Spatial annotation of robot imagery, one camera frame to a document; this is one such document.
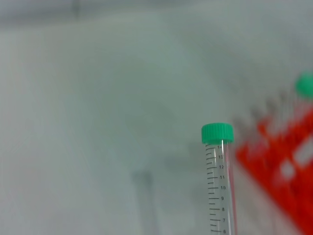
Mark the clear test tube green cap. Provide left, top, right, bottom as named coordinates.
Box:
left=294, top=72, right=313, bottom=99
left=201, top=122, right=238, bottom=235

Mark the orange plastic test tube rack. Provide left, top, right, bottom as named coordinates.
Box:
left=234, top=105, right=313, bottom=235

